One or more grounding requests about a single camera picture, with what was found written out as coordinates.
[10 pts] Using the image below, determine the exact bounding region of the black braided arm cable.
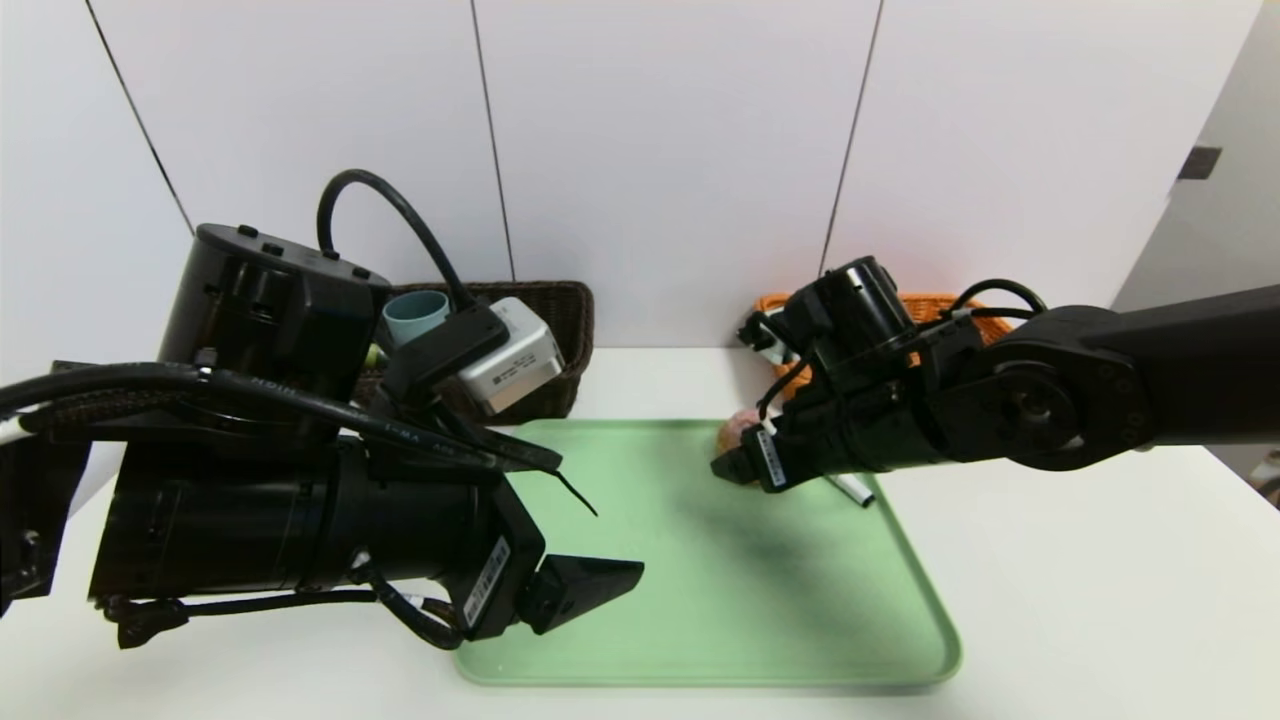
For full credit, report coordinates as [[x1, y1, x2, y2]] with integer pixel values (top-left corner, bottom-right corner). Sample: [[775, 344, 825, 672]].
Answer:
[[0, 362, 601, 521]]

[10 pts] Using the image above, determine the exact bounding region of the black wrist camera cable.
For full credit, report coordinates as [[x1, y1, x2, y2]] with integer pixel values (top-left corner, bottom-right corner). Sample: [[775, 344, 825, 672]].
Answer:
[[317, 168, 477, 313], [945, 278, 1051, 323]]

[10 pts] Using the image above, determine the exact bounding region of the black left wrist camera cable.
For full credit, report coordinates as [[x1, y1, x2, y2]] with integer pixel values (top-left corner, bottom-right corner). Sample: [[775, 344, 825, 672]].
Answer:
[[317, 168, 477, 313]]

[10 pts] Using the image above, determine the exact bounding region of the light blue plastic cup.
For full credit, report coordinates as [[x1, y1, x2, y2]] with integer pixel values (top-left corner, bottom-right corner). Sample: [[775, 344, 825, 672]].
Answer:
[[383, 290, 453, 349]]

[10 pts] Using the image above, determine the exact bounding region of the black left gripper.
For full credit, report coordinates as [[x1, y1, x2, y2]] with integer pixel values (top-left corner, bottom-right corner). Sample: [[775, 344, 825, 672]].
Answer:
[[324, 437, 645, 642]]

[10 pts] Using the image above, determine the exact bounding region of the light green plastic tray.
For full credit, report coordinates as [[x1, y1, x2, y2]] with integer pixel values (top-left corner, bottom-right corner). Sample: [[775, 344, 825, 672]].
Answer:
[[455, 418, 964, 689]]

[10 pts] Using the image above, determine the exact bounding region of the orange wicker basket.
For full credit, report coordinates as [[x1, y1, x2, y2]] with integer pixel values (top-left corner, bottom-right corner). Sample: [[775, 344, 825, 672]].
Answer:
[[752, 292, 1001, 401]]

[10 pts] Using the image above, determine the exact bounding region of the round orange bread bun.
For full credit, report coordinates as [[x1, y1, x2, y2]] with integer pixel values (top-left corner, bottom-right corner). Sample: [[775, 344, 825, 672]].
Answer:
[[716, 408, 763, 487]]

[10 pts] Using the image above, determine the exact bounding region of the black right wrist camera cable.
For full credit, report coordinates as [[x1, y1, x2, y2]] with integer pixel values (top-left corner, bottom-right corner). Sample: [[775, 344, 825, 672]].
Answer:
[[945, 278, 1051, 323]]

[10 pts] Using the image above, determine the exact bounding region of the dark brown wicker basket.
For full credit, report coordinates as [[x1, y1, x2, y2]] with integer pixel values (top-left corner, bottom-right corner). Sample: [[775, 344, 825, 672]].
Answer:
[[355, 281, 596, 421]]

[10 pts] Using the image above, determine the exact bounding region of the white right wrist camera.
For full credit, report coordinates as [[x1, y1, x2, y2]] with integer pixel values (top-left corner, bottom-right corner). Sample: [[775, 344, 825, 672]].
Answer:
[[740, 310, 793, 367]]

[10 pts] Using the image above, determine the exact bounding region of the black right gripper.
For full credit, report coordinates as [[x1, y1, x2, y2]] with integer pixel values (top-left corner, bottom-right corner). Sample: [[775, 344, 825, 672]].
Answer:
[[709, 395, 949, 494]]

